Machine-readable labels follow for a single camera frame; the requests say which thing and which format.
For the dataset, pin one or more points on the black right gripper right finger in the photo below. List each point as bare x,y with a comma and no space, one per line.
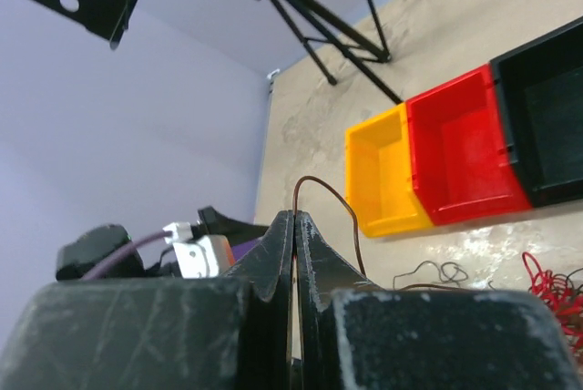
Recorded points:
357,335

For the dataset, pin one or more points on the yellow plastic bin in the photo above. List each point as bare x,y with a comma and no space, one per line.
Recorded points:
378,176

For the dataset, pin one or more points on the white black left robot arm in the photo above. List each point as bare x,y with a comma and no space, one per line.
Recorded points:
108,251

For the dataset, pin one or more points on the red plastic bin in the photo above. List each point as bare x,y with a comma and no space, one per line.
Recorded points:
460,166

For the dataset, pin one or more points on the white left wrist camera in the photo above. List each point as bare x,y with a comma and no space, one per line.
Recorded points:
199,254

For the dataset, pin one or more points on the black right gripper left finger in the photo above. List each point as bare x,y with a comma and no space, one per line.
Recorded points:
228,332

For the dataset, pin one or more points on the purple metronome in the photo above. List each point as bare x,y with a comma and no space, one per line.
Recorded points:
240,250

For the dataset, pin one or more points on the black plastic bin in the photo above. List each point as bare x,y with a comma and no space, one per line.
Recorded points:
539,96

